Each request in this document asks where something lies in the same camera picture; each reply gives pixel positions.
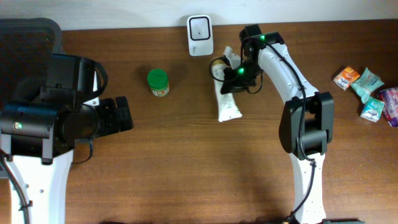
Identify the white tube with tan cap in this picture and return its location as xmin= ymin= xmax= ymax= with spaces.
xmin=210 ymin=58 xmax=243 ymax=123

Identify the green lidded jar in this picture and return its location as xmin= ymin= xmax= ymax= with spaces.
xmin=147 ymin=69 xmax=170 ymax=97

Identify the teal tissue packet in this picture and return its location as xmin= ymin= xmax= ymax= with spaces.
xmin=360 ymin=96 xmax=384 ymax=123

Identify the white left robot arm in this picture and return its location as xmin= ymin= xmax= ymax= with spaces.
xmin=1 ymin=54 xmax=133 ymax=223

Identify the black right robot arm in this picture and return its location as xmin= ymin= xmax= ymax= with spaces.
xmin=210 ymin=24 xmax=334 ymax=223

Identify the white barcode scanner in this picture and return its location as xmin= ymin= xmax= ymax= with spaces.
xmin=187 ymin=15 xmax=214 ymax=57

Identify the purple tissue pack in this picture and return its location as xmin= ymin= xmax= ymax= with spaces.
xmin=377 ymin=87 xmax=397 ymax=128

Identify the dark grey plastic basket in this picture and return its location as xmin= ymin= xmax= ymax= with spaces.
xmin=1 ymin=17 xmax=63 ymax=107

